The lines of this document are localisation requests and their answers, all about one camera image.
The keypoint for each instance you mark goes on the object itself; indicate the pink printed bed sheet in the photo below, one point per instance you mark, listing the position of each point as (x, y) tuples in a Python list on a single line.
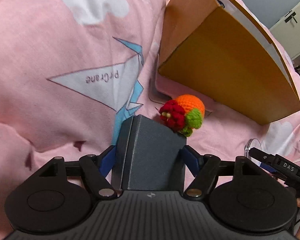
[(40, 39)]

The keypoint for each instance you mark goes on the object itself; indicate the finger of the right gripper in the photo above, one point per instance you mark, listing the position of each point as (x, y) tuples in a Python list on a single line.
[(264, 158)]

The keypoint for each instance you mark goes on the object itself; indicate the orange crochet fruit toy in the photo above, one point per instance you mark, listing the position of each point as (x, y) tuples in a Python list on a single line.
[(183, 114)]

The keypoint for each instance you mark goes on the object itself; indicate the orange cardboard storage box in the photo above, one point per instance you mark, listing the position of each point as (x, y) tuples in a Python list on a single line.
[(217, 48)]

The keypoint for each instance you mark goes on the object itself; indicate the dark grey rectangular box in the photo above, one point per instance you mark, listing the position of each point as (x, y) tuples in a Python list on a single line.
[(148, 157)]

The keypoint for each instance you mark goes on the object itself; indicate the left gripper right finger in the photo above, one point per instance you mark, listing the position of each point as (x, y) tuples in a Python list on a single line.
[(204, 168)]

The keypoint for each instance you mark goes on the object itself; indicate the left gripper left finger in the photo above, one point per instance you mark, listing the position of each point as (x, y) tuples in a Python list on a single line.
[(95, 169)]

